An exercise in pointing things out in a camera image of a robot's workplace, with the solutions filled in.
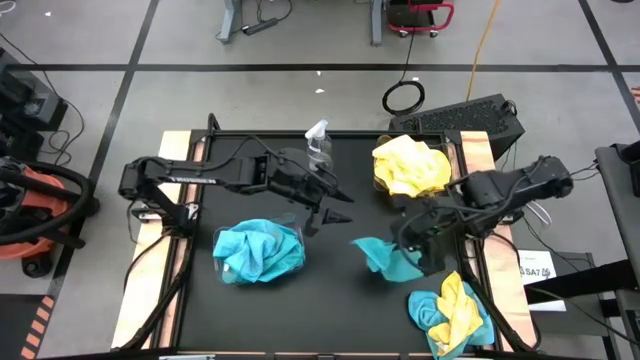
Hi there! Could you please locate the black metal table frame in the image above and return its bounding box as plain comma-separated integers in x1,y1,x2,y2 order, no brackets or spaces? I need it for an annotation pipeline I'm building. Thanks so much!
110,112,544,360

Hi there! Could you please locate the clear plastic bin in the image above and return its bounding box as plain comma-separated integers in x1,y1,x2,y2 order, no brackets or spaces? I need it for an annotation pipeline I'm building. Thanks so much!
212,213,307,287
372,130,457,199

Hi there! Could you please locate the orange vacuum cleaner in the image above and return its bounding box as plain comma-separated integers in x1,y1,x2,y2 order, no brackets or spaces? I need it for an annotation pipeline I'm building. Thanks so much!
0,155,86,279

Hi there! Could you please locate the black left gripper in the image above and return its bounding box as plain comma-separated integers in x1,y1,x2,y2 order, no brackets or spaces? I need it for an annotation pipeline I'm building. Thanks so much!
264,147,355,239

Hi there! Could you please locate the black vacuum hose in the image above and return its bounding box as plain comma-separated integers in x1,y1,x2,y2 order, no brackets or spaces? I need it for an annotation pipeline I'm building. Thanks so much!
0,158,101,247

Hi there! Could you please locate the teal terry microfiber towel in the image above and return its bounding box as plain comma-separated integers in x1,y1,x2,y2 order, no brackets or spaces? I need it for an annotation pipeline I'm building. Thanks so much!
351,236,427,284

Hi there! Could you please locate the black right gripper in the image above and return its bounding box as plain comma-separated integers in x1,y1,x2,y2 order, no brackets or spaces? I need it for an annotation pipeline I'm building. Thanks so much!
389,204,461,277

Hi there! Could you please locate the white paper sheet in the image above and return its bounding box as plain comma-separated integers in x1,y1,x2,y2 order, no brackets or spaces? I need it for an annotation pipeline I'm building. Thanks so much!
517,248,569,314

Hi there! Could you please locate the black power strip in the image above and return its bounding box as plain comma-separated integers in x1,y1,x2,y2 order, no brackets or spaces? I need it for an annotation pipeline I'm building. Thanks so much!
241,17,280,37

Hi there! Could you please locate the black coiled hanging cable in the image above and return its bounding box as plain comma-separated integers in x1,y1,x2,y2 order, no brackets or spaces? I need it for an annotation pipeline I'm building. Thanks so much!
380,29,427,118

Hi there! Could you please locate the cloth pile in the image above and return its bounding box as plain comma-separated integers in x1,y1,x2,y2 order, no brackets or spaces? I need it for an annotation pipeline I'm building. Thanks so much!
408,282,496,360

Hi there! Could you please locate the black metal bar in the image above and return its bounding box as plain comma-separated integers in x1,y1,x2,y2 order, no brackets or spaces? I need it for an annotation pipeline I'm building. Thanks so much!
523,258,640,307

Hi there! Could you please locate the clear plastic spray bottle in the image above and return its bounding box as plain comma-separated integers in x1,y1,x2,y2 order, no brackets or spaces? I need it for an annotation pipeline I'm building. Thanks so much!
304,118,335,174

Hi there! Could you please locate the grey desk leg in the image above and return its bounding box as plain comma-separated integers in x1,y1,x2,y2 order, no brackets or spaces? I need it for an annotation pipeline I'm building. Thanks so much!
369,0,385,48
215,0,245,45

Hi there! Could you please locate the red and black cart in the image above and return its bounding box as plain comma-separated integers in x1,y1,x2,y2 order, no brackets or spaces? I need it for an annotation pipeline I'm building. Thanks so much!
383,0,456,40

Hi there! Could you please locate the black computer case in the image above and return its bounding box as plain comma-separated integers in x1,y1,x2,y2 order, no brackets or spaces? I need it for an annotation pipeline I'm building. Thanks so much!
0,47,69,161

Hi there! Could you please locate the grey side table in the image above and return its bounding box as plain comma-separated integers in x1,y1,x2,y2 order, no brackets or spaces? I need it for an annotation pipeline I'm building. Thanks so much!
593,142,640,301

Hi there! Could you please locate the yellow microfiber towel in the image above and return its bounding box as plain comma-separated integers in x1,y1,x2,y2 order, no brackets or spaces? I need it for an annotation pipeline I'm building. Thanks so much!
428,271,485,357
372,133,453,199

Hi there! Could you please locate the black perforated computer tower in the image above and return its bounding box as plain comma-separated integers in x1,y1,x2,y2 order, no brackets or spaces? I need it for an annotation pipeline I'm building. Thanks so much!
389,93,526,162

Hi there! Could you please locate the yellow hanging cable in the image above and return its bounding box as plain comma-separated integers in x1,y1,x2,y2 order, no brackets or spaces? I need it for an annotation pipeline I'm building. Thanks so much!
465,0,502,103

